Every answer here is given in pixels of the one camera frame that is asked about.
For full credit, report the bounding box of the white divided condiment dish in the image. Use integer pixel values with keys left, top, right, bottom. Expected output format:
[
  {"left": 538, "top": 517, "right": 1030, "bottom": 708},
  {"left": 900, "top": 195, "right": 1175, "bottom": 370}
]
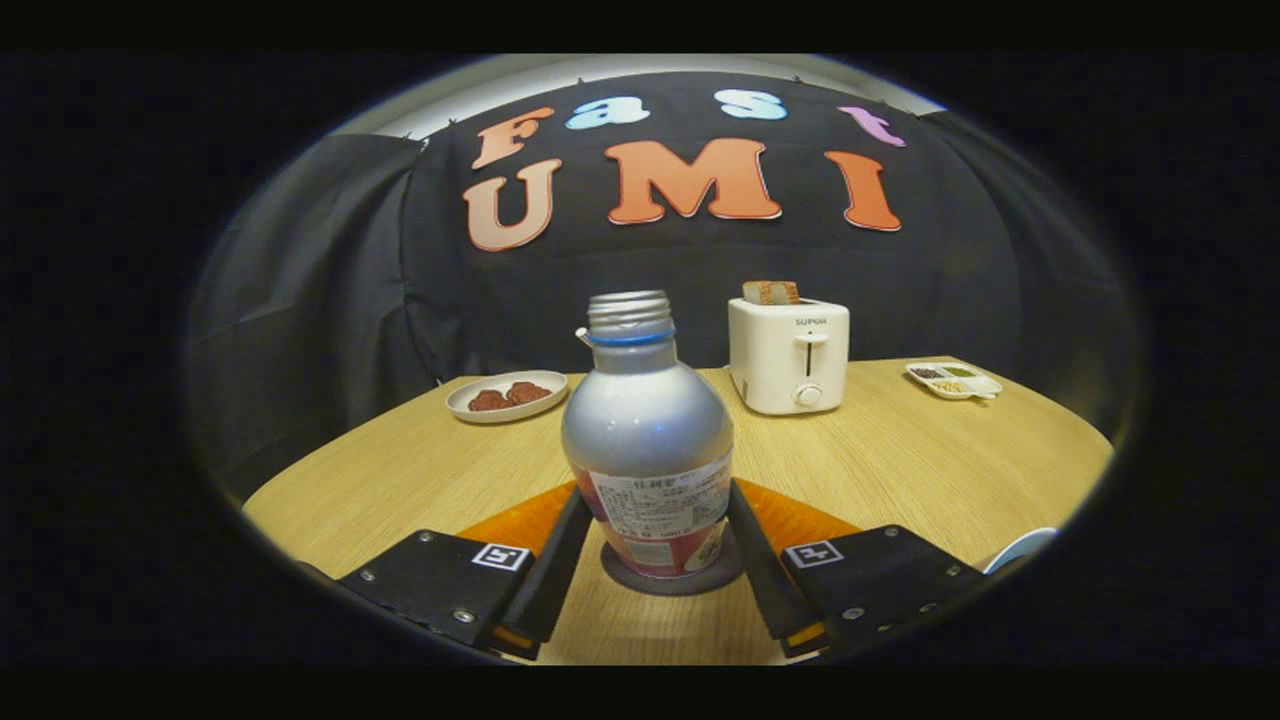
[{"left": 906, "top": 361, "right": 1003, "bottom": 401}]

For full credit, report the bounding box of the round dark brown coaster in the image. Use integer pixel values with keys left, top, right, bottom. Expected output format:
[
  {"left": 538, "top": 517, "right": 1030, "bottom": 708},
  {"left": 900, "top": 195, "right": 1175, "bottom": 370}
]
[{"left": 600, "top": 525, "right": 746, "bottom": 597}]

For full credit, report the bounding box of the silver bottle with pink label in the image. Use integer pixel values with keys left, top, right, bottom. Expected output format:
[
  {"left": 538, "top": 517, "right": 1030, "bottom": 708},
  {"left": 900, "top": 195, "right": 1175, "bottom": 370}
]
[{"left": 561, "top": 290, "right": 735, "bottom": 579}]

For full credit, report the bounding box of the white toaster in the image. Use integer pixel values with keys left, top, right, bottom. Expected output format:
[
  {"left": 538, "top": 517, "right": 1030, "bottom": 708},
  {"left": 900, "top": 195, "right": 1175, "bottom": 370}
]
[{"left": 728, "top": 297, "right": 851, "bottom": 416}]

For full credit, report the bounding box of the black backdrop cloth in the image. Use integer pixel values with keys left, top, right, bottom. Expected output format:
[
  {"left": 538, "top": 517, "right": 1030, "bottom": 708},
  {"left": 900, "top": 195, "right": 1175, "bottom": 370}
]
[{"left": 185, "top": 70, "right": 1141, "bottom": 501}]

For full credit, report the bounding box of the wooden table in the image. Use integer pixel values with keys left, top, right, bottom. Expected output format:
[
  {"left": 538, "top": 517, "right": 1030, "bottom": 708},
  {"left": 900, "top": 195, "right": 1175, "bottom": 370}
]
[{"left": 243, "top": 357, "right": 1116, "bottom": 666}]

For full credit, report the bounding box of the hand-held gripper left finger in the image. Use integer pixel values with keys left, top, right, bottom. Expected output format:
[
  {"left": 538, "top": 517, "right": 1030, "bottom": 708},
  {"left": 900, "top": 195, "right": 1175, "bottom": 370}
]
[{"left": 340, "top": 483, "right": 596, "bottom": 661}]

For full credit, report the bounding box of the white oval plate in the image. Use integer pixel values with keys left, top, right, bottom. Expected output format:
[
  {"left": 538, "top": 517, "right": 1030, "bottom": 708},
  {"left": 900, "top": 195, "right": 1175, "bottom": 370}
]
[{"left": 445, "top": 370, "right": 569, "bottom": 425}]

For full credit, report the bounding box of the white cup with blue inside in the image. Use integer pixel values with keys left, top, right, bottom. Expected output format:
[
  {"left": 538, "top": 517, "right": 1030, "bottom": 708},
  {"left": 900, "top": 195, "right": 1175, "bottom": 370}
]
[{"left": 982, "top": 527, "right": 1059, "bottom": 575}]

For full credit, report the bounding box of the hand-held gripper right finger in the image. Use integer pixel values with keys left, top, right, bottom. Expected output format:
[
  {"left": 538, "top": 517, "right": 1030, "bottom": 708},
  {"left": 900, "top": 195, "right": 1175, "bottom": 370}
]
[{"left": 727, "top": 480, "right": 986, "bottom": 661}]

